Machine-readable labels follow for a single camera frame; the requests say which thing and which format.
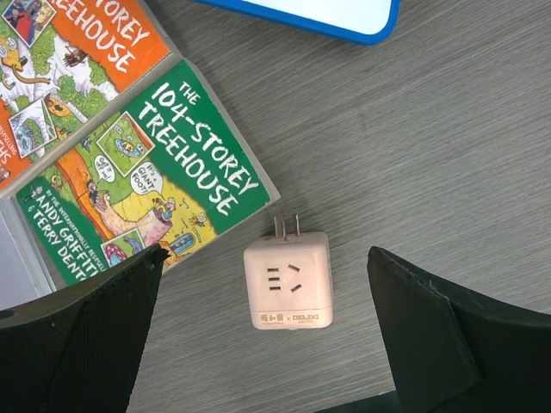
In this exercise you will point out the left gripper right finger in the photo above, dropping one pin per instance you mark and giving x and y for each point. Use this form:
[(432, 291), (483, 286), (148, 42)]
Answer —
[(451, 349)]

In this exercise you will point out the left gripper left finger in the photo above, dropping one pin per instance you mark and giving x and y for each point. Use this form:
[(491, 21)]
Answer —
[(79, 349)]

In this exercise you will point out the blue framed whiteboard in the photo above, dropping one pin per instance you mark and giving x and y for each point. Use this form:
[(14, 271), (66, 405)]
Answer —
[(363, 22)]

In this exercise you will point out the pink cube power adapter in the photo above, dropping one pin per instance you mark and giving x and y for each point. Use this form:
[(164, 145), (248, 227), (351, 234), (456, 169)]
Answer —
[(288, 279)]

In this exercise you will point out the green treehouse book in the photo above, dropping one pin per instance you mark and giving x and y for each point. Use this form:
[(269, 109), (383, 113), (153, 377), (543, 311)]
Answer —
[(168, 168)]

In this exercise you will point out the orange treehouse book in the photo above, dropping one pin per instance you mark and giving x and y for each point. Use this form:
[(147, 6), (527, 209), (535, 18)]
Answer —
[(65, 65)]

